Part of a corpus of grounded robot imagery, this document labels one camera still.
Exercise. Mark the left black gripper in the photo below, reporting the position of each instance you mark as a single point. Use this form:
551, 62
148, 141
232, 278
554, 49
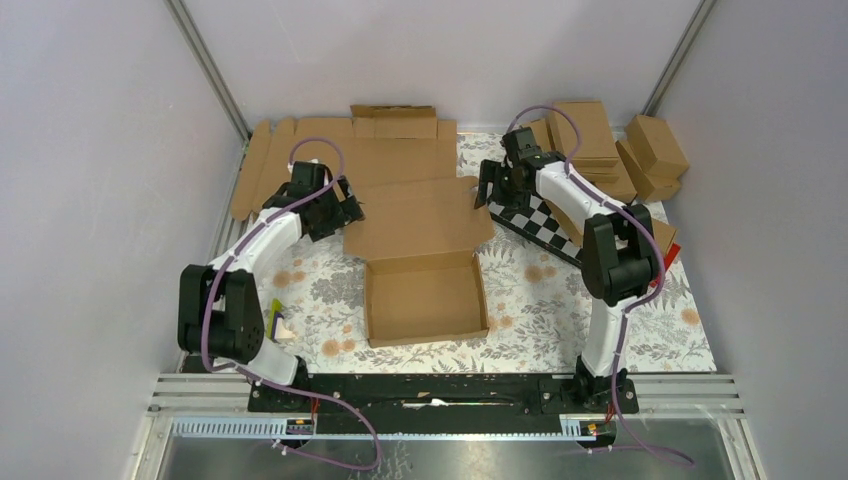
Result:
346, 212

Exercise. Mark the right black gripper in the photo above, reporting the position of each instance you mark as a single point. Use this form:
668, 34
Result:
492, 171

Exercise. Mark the folded box on red box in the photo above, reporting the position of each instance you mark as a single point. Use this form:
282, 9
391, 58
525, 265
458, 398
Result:
664, 235

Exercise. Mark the green white small tool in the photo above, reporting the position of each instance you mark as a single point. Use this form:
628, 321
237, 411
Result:
276, 329

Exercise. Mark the cardboard box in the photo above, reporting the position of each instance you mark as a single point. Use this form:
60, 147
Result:
422, 276
649, 188
597, 146
611, 180
542, 135
656, 148

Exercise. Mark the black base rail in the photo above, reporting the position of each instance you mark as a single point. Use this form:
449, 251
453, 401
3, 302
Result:
437, 404

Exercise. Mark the stack of flat cardboard sheets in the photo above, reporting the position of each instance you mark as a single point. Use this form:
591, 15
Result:
375, 145

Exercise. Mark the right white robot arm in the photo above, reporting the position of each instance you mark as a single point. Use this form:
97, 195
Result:
620, 258

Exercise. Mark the black white checkerboard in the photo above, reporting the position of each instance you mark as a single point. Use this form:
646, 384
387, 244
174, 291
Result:
538, 226

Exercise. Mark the floral patterned table mat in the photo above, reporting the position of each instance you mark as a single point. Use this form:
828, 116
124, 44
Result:
538, 309

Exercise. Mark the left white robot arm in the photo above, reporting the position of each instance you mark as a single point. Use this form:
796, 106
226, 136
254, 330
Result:
219, 311

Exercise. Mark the leaning folded cardboard box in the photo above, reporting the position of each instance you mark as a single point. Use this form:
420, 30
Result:
542, 135

